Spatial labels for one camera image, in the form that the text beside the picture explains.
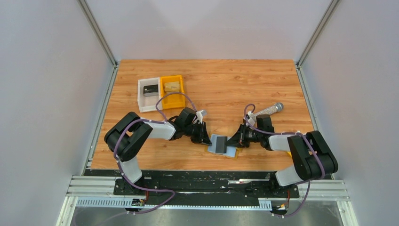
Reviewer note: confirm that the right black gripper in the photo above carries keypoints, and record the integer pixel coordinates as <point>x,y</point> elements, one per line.
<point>238,140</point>

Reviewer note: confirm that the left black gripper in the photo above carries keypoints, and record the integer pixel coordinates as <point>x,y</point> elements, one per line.
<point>203,137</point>

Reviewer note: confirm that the yellow leather card holder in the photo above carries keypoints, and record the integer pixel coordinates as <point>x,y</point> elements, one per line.
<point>232,152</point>

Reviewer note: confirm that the black card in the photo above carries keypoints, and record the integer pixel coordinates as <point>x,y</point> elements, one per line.
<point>151,90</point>
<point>221,147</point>

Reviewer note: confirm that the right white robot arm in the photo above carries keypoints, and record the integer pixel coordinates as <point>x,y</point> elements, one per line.
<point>312,157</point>

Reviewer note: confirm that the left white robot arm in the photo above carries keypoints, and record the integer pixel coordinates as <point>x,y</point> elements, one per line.
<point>126,138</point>

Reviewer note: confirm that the black card in bin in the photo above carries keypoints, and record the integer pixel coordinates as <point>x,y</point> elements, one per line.
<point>151,90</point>

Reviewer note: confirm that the yellow plastic bin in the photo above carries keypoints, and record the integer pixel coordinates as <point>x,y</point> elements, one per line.
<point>174,100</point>

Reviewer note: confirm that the glitter silver microphone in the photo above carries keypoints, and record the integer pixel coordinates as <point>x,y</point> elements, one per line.
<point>277,107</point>

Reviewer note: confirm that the white plastic bin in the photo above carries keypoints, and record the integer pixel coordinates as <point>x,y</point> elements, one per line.
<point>147,104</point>

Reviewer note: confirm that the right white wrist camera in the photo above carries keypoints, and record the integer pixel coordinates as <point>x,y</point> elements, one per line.
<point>251,119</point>

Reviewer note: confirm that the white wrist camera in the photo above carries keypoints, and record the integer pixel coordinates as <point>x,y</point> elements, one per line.
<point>200,116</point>
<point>251,119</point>

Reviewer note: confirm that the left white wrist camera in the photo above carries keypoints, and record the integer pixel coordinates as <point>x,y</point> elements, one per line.
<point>200,116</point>

